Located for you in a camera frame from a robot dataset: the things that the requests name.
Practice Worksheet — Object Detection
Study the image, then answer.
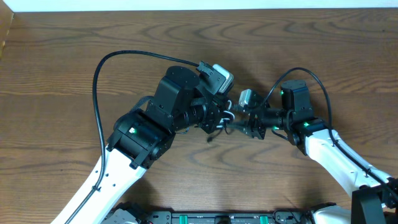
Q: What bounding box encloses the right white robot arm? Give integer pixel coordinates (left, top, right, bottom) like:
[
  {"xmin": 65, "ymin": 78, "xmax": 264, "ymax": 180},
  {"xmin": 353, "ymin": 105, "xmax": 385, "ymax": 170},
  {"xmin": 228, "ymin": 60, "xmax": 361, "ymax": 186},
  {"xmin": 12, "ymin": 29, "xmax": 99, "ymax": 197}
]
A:
[{"xmin": 230, "ymin": 80, "xmax": 397, "ymax": 223}]

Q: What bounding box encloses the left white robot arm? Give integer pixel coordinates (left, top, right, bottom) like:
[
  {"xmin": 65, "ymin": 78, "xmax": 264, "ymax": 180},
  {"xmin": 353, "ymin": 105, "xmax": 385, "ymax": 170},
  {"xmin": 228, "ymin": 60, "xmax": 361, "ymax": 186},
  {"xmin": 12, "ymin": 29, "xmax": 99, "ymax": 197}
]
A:
[{"xmin": 54, "ymin": 62, "xmax": 234, "ymax": 223}]

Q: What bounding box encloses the white usb cable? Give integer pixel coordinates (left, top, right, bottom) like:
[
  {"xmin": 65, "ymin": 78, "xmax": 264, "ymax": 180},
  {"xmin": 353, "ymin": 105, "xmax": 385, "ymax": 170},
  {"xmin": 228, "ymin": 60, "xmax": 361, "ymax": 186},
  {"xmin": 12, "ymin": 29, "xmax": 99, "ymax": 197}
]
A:
[{"xmin": 217, "ymin": 100, "xmax": 236, "ymax": 129}]

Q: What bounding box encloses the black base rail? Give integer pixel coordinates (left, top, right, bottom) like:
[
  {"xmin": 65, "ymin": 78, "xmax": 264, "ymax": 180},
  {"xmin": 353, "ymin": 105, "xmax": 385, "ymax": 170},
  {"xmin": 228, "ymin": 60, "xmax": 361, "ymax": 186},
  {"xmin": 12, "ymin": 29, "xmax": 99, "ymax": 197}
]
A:
[{"xmin": 102, "ymin": 202, "xmax": 333, "ymax": 224}]

